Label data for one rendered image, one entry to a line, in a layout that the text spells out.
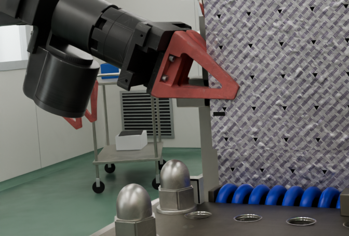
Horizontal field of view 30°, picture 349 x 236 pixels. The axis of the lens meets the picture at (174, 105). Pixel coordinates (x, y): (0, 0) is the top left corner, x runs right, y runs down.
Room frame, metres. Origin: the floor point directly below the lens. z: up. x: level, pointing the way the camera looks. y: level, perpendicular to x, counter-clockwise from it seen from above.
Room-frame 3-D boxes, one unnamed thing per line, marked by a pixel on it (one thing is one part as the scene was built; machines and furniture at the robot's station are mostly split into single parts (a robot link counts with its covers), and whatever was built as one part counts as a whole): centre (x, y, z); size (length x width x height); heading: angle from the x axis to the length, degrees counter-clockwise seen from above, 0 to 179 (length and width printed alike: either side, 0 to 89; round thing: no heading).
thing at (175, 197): (0.57, 0.00, 1.05); 0.04 x 0.04 x 0.04
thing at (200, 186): (0.59, -0.01, 1.04); 0.02 x 0.01 x 0.02; 65
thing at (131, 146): (5.52, 0.40, 0.51); 0.91 x 0.58 x 1.02; 179
